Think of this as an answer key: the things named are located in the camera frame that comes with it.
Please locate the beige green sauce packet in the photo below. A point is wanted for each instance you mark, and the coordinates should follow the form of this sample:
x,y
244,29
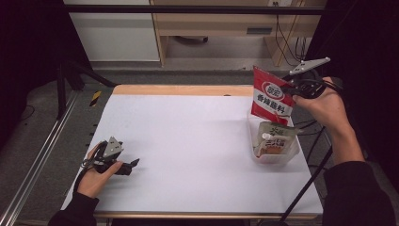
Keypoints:
x,y
284,130

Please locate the light wooden desk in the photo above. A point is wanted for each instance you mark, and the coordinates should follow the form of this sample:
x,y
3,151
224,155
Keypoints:
x,y
213,23

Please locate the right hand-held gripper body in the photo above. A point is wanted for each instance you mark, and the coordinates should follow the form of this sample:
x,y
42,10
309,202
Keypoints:
x,y
312,84

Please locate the white spouted sauce pouch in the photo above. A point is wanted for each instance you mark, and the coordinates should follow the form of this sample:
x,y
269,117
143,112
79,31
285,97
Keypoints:
x,y
271,146

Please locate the white cabinet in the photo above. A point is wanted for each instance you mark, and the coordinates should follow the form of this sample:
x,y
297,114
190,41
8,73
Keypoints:
x,y
116,37

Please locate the person's left hand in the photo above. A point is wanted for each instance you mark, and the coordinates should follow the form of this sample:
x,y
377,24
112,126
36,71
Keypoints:
x,y
92,183

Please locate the person's right hand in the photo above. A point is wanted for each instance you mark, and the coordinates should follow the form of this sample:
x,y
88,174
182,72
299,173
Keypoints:
x,y
329,106

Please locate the black horizontal frame bar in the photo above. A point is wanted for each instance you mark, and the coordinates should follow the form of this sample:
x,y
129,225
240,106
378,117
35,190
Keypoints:
x,y
188,9

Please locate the black metal stand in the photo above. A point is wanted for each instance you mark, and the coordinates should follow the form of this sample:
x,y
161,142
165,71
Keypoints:
x,y
61,94

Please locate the aluminium rail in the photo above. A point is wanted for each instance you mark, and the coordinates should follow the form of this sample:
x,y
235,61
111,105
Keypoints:
x,y
34,163

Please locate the red sauce packet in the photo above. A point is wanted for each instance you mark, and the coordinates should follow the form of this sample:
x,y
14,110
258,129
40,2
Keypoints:
x,y
271,97

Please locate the dark curtain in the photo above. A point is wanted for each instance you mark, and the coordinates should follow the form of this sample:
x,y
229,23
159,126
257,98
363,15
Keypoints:
x,y
28,40
370,47

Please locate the clear plastic container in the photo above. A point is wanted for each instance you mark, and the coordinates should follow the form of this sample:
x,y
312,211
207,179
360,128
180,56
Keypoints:
x,y
273,160

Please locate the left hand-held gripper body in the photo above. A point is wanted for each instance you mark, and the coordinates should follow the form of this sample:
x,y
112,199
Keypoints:
x,y
111,149

